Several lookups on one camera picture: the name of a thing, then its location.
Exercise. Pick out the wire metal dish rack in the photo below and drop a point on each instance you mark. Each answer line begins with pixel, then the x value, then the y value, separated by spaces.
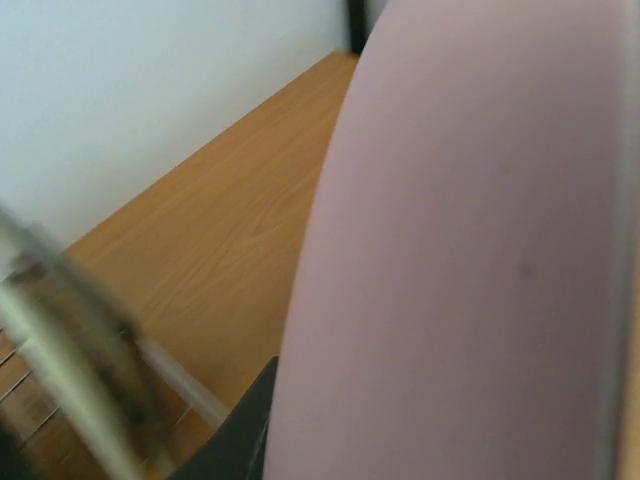
pixel 83 394

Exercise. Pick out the right black frame post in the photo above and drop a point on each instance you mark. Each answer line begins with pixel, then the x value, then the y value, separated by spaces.
pixel 358 25

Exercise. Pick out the pink round plate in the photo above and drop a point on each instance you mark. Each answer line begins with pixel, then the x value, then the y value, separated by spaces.
pixel 464 286

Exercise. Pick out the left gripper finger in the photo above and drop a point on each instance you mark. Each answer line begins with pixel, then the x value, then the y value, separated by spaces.
pixel 236 450

